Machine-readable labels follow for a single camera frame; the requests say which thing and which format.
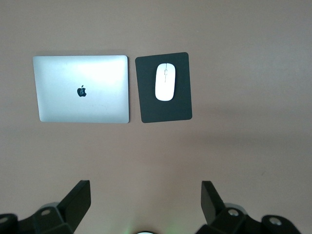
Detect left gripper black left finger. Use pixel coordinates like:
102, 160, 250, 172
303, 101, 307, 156
0, 179, 92, 234

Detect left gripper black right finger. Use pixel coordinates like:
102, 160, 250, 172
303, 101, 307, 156
196, 180, 301, 234

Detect white computer mouse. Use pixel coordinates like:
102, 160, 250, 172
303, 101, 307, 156
155, 62, 177, 102

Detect black mouse pad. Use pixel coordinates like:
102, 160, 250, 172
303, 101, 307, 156
135, 52, 194, 124

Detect brown table cover mat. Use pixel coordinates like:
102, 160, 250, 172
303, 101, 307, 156
0, 0, 312, 234

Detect silver closed laptop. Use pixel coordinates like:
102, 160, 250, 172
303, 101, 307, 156
33, 55, 130, 124

